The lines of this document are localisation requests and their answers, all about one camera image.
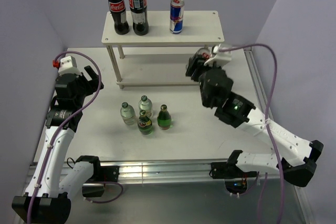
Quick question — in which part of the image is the Red Bull can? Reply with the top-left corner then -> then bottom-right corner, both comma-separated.
170,0 -> 185,34
197,47 -> 212,63

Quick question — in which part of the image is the green bottle gold cap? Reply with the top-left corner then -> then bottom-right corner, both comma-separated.
157,104 -> 172,130

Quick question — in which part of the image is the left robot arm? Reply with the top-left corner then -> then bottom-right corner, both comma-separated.
12,71 -> 104,223

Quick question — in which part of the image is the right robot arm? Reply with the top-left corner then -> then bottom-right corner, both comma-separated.
77,49 -> 323,187

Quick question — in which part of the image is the white two-tier shelf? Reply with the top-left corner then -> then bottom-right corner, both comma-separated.
101,10 -> 225,89

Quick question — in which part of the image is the clear Chang soda bottle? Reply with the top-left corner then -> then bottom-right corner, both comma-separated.
120,102 -> 137,125

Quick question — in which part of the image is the clear glass soda bottle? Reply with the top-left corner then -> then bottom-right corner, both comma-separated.
139,95 -> 153,118

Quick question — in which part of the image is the green bottle colourful label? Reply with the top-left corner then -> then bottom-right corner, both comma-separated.
138,110 -> 153,135

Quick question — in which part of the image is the Coca-Cola glass bottle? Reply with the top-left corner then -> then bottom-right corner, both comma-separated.
108,0 -> 129,35

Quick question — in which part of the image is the dark cola bottle red label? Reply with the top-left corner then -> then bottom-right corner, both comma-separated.
129,0 -> 149,36

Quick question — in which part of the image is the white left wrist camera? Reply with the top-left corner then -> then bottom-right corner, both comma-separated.
52,56 -> 81,76

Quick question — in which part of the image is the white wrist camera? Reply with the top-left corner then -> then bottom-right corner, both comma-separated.
204,45 -> 232,68
52,56 -> 81,76

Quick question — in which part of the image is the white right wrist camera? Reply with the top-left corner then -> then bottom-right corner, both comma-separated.
204,45 -> 232,68

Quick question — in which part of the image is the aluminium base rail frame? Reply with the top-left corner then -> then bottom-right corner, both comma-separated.
15,46 -> 316,224

